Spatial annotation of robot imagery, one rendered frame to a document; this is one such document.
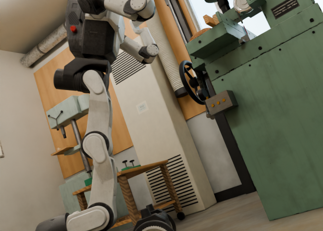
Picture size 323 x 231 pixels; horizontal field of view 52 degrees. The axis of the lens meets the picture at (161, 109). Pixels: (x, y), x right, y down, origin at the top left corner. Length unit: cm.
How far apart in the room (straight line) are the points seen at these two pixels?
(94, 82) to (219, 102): 65
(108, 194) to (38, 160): 283
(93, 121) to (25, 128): 283
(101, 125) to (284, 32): 98
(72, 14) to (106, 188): 94
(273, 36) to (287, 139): 47
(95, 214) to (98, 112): 50
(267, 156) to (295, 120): 21
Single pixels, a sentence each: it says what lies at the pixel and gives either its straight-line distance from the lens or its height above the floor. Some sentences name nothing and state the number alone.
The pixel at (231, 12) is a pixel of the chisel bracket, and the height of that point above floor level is 104.
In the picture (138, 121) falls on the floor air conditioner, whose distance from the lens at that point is 337.
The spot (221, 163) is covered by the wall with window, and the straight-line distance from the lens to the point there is 330.
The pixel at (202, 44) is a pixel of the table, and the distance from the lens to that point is 160.
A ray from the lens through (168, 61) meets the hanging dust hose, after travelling 335.
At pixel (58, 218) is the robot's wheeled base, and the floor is 34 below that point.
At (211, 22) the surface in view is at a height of 90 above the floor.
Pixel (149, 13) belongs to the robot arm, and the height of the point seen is 108.
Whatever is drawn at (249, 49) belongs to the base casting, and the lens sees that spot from 164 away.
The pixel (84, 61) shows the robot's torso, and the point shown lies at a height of 106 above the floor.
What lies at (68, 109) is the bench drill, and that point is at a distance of 380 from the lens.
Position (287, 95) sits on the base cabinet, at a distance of 158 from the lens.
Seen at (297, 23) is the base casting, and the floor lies 76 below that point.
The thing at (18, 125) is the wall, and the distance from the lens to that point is 449.
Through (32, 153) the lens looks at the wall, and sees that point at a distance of 445.
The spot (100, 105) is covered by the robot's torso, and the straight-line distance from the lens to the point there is 174.
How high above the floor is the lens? 30
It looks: 13 degrees up
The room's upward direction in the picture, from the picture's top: 21 degrees counter-clockwise
